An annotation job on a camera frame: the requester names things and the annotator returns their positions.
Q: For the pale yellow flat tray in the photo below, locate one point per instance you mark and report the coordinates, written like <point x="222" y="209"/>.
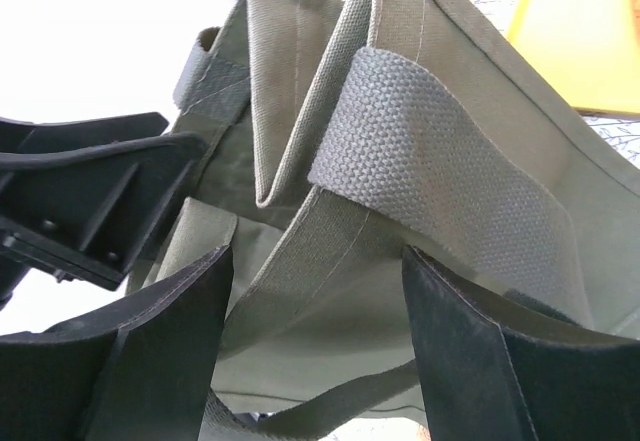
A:
<point x="587" y="50"/>

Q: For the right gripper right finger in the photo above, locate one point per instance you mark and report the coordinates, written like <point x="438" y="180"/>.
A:
<point x="499" y="368"/>

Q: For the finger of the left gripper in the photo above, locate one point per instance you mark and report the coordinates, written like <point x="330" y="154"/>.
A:
<point x="85" y="200"/>

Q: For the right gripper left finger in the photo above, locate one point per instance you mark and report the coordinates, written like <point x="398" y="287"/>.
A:
<point x="138" y="368"/>

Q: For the olive green canvas bag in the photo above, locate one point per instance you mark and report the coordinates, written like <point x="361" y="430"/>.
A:
<point x="339" y="133"/>

